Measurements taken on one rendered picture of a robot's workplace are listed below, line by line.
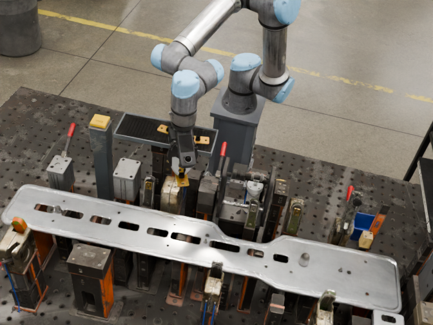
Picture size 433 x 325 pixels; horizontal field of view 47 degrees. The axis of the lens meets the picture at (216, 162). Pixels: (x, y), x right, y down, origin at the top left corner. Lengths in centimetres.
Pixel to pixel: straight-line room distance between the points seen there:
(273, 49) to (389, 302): 93
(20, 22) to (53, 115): 174
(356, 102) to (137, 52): 192
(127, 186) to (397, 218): 127
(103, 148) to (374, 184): 132
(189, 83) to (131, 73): 291
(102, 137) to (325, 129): 233
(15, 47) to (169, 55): 306
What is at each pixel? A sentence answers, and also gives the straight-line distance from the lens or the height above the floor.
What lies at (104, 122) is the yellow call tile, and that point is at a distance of 193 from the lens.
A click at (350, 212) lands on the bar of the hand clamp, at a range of 177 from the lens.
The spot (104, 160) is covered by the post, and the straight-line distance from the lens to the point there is 204.
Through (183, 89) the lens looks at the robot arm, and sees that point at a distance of 136.
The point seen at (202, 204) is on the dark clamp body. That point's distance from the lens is 183.
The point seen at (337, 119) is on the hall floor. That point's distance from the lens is 407.
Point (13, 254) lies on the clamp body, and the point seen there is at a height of 105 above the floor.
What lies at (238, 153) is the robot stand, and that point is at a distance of 220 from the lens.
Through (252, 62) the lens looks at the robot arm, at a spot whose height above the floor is 133.
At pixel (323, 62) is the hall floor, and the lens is 473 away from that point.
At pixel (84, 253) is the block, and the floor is 103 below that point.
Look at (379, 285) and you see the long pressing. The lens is 179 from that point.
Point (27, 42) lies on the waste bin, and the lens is 448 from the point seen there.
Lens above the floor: 238
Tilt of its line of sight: 44 degrees down
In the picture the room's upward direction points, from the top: 8 degrees clockwise
